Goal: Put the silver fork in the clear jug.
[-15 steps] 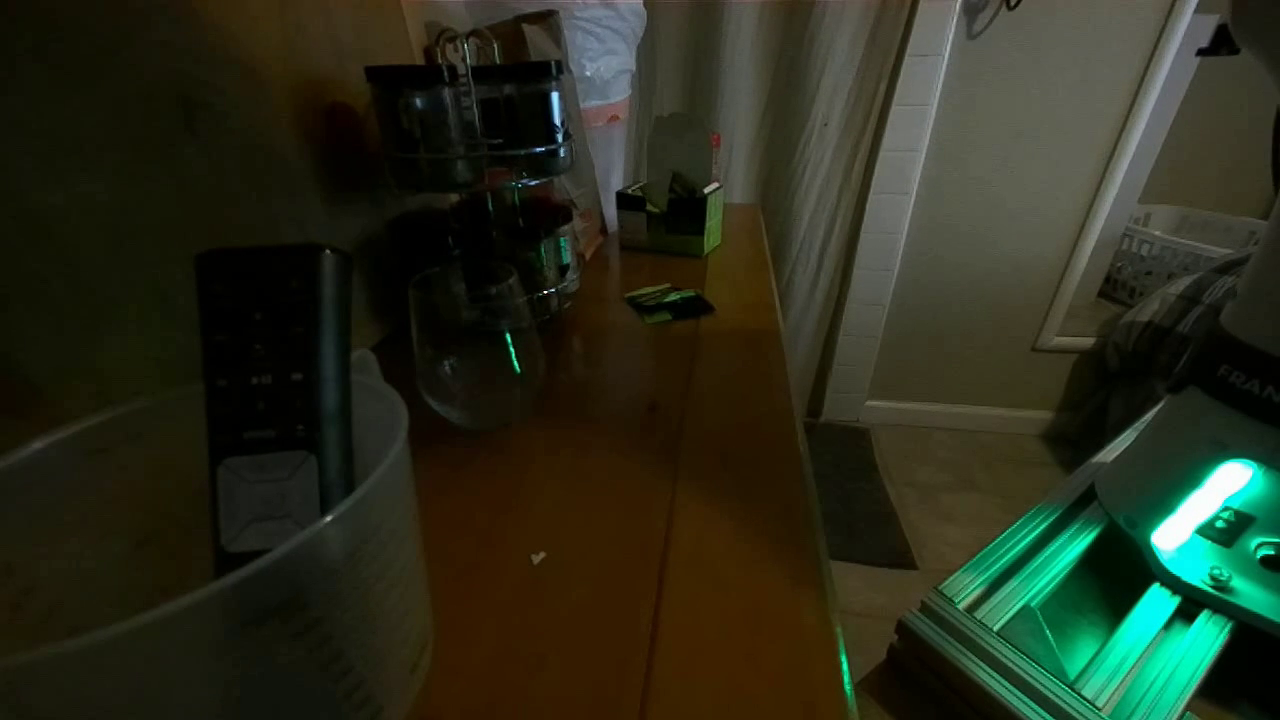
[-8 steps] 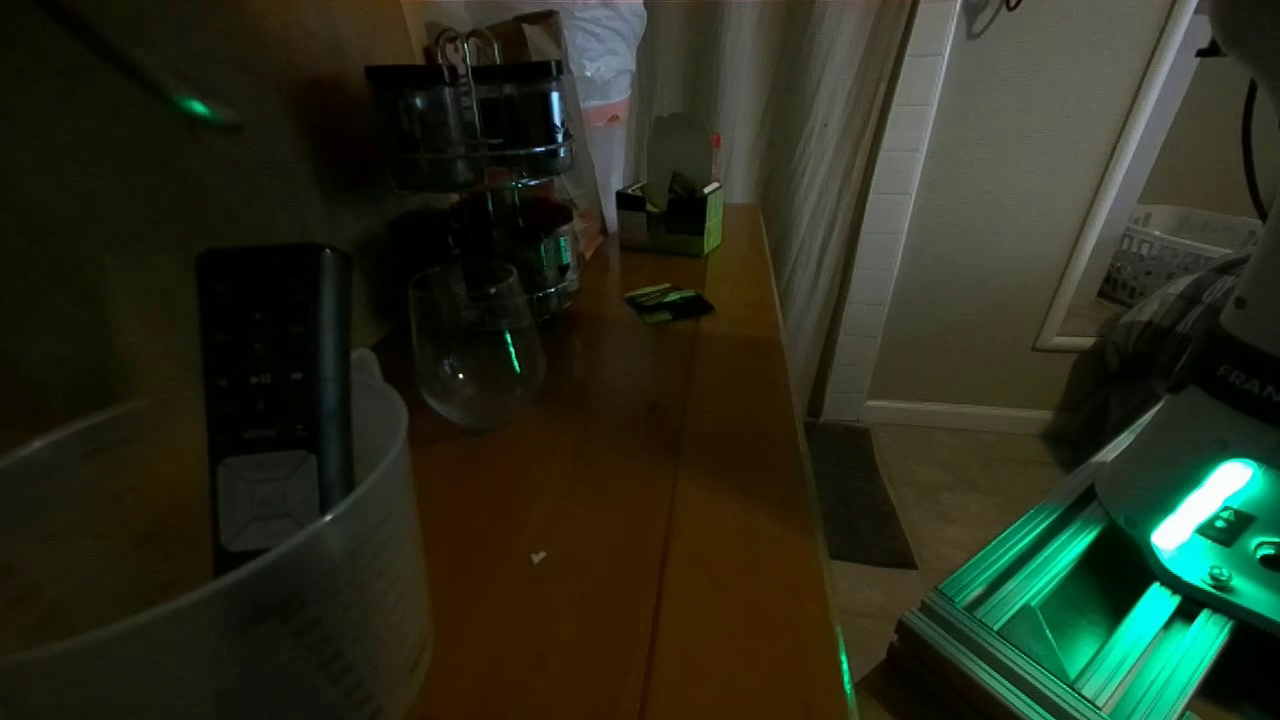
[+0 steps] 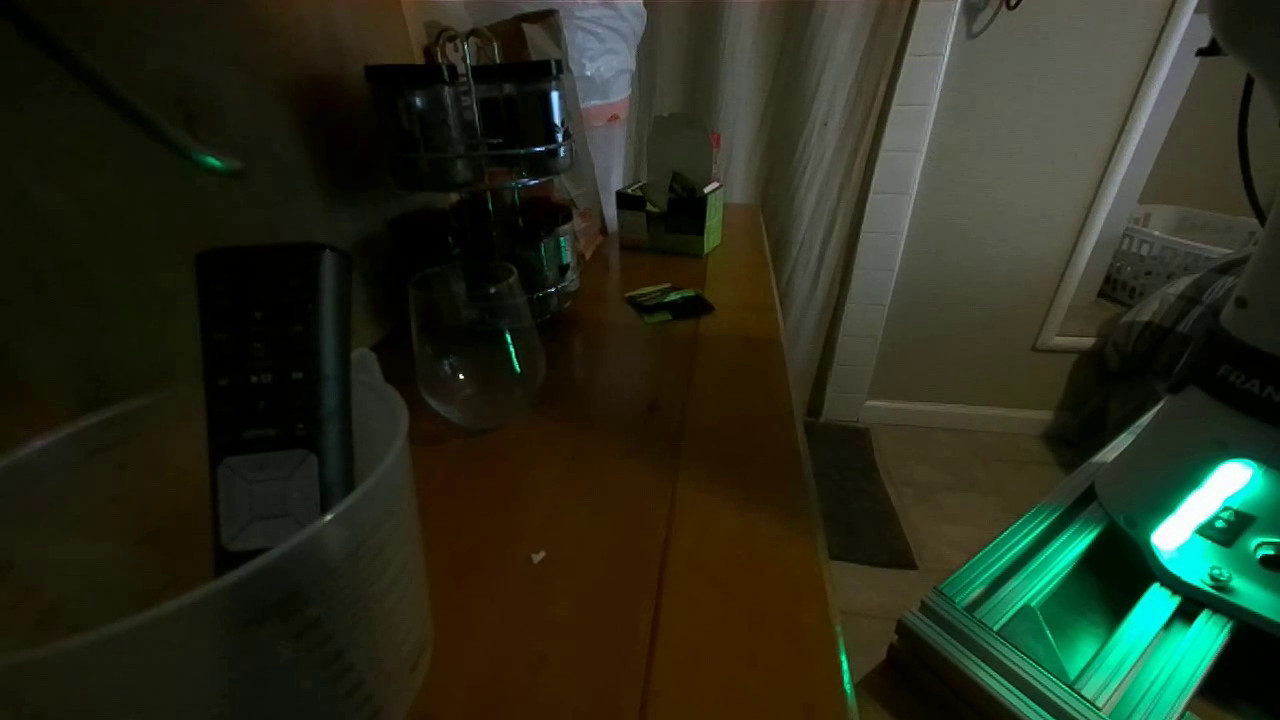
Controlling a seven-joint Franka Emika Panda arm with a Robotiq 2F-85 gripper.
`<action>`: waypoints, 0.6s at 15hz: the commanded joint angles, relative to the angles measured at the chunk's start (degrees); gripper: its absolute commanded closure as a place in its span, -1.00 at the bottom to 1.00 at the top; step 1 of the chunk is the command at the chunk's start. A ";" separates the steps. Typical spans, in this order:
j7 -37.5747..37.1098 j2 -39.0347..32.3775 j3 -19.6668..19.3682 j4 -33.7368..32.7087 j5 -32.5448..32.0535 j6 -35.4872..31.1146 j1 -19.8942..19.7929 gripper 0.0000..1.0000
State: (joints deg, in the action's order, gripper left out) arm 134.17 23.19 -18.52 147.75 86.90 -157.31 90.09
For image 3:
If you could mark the small dark packet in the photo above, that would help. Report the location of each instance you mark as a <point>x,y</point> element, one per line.
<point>668,300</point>

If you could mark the green cardboard box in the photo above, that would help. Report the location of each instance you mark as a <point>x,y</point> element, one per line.
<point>685,226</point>

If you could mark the white laundry basket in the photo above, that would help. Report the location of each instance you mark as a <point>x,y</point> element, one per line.
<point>1165,243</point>

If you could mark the wooden dresser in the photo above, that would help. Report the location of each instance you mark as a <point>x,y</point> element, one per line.
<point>647,543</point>

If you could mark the stemless clear glass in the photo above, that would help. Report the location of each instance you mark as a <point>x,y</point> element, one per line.
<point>477,355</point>

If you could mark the rotating spice rack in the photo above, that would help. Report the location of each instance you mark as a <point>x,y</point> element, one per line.
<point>485,151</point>

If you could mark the black remote control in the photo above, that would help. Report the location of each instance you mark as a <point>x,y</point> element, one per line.
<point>277,401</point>

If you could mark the clear plastic jug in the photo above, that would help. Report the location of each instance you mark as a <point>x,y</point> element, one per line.
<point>111,602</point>

